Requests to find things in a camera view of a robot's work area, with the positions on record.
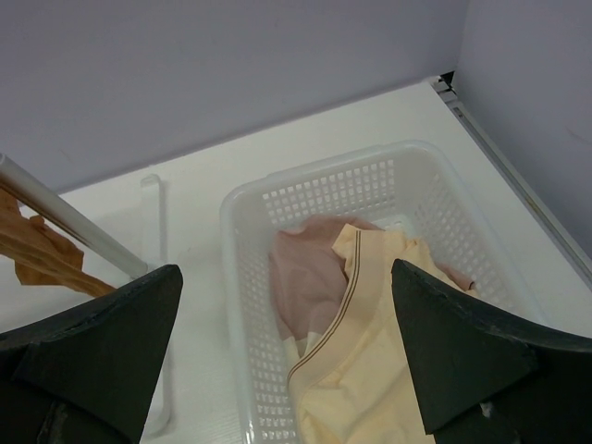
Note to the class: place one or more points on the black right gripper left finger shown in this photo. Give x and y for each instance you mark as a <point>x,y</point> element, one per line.
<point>88,374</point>

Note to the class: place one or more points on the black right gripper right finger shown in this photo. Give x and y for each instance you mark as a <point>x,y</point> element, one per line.
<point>483,375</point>

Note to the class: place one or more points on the beige underwear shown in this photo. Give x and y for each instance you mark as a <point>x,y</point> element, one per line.
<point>354,385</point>

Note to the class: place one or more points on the brown underwear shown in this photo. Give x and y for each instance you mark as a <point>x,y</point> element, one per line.
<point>43,257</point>

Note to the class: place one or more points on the pink underwear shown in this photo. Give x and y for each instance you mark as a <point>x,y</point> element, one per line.
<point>310,269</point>

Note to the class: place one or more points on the white plastic basket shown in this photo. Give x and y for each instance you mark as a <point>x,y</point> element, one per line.
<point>406,186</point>

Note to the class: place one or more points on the white clothes rack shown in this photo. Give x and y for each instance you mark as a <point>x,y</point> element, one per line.
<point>50,205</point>

